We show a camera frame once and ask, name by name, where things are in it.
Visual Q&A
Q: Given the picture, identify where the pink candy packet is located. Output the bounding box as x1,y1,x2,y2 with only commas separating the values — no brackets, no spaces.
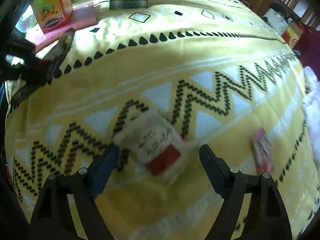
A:
253,127,274,173

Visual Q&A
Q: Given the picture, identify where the white red snack packet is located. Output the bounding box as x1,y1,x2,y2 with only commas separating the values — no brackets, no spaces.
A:
113,109,199,185

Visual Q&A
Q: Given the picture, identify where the dark snack wrapper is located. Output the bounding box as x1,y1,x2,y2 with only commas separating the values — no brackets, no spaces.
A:
10,28,75,106

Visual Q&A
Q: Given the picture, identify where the red yellow medicine box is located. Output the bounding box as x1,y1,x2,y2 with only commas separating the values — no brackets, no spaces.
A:
31,0,73,34

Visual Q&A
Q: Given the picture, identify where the magenta flat box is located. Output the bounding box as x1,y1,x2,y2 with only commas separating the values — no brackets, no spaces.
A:
32,2,97,53

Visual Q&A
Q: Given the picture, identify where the yellow patterned bed sheet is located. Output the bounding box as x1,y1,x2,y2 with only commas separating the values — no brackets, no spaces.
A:
5,0,319,238

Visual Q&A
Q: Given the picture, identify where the white floral pillow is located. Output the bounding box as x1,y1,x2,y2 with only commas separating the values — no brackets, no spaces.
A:
301,65,320,160

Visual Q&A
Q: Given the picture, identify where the red gold gift box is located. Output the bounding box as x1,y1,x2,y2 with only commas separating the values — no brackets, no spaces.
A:
282,22,303,49

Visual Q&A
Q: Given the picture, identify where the maroon garment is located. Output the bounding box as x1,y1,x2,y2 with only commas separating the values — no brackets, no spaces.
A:
294,23,320,79

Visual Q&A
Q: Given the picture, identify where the white tote bag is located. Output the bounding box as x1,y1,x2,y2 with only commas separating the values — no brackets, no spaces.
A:
262,3,289,36

